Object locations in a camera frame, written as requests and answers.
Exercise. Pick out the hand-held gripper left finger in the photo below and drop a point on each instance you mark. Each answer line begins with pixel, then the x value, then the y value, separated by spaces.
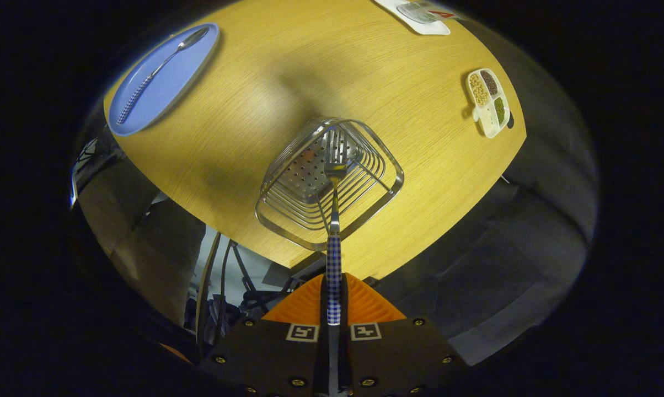
pixel 266 353

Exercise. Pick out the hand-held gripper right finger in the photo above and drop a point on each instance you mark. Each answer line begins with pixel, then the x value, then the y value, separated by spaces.
pixel 398 353

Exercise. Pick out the white divided bean dish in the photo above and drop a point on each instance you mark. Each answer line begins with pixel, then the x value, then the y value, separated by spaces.
pixel 487 124

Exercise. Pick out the shiny metal edge strip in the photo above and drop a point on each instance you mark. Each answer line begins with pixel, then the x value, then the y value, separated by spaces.
pixel 81 171

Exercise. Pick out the blue round plate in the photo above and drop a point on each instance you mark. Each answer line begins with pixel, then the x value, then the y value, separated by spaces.
pixel 183 71

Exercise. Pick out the white square coaster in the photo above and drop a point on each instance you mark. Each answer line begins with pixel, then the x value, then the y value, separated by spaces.
pixel 428 27

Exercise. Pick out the white drink bottle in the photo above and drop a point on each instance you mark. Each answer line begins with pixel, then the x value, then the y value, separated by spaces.
pixel 417 12

